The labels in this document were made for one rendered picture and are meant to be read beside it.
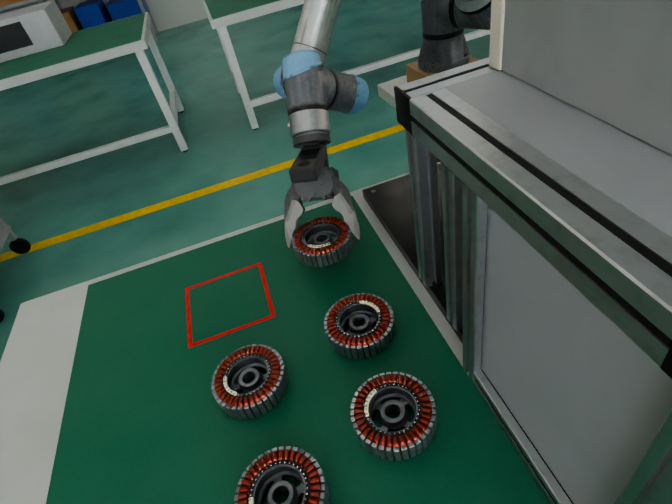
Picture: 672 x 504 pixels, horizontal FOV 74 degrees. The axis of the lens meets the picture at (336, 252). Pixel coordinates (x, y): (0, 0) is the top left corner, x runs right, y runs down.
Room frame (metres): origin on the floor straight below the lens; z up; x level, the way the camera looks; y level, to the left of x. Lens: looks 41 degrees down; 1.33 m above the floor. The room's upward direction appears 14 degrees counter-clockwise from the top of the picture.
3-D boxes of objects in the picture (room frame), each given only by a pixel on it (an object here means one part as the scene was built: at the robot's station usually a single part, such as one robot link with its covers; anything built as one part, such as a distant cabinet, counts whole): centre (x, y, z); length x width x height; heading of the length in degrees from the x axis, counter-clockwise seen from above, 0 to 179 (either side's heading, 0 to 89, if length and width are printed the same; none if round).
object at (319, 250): (0.65, 0.02, 0.81); 0.11 x 0.11 x 0.04
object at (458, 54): (1.33, -0.45, 0.86); 0.15 x 0.15 x 0.10
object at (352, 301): (0.47, -0.01, 0.77); 0.11 x 0.11 x 0.04
